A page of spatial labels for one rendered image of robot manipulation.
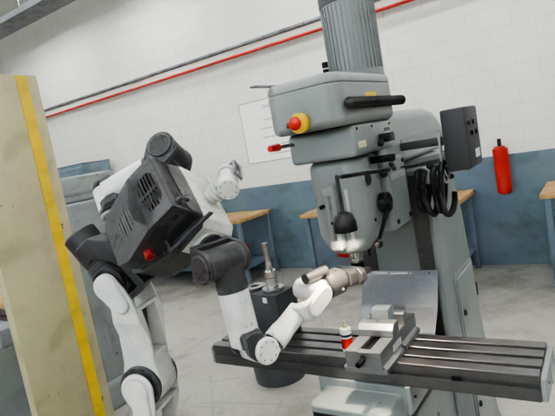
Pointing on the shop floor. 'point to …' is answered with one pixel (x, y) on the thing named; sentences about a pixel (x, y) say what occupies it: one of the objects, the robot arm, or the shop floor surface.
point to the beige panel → (43, 267)
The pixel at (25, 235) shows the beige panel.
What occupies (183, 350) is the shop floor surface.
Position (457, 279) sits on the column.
